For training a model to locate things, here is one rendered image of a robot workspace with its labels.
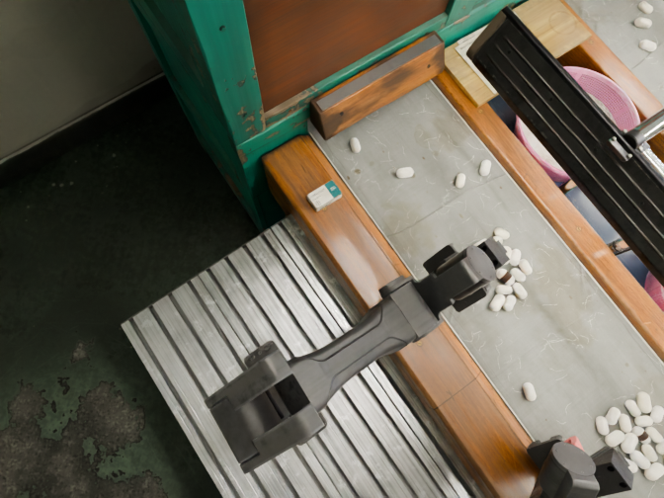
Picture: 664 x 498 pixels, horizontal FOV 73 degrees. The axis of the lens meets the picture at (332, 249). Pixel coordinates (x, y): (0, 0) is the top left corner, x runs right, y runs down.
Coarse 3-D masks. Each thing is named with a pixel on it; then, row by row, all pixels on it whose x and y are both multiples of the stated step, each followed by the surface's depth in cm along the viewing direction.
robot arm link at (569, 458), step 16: (560, 448) 63; (576, 448) 64; (544, 464) 64; (560, 464) 61; (576, 464) 61; (592, 464) 61; (544, 480) 63; (560, 480) 61; (576, 480) 59; (592, 480) 59; (560, 496) 60; (576, 496) 59; (592, 496) 59
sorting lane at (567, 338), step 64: (384, 128) 96; (448, 128) 96; (384, 192) 92; (448, 192) 93; (512, 192) 93; (448, 320) 86; (512, 320) 86; (576, 320) 87; (512, 384) 83; (576, 384) 84; (640, 384) 84; (640, 448) 81
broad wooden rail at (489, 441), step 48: (288, 144) 91; (288, 192) 88; (336, 240) 86; (384, 240) 89; (432, 336) 82; (432, 384) 80; (480, 384) 81; (480, 432) 78; (480, 480) 79; (528, 480) 77
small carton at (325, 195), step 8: (328, 184) 87; (312, 192) 86; (320, 192) 87; (328, 192) 87; (336, 192) 87; (312, 200) 86; (320, 200) 86; (328, 200) 86; (336, 200) 88; (320, 208) 87
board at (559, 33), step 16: (544, 0) 102; (528, 16) 100; (544, 16) 100; (560, 16) 101; (544, 32) 99; (560, 32) 100; (576, 32) 100; (448, 48) 97; (560, 48) 98; (448, 64) 96; (464, 64) 96; (464, 80) 95; (480, 80) 95; (480, 96) 94
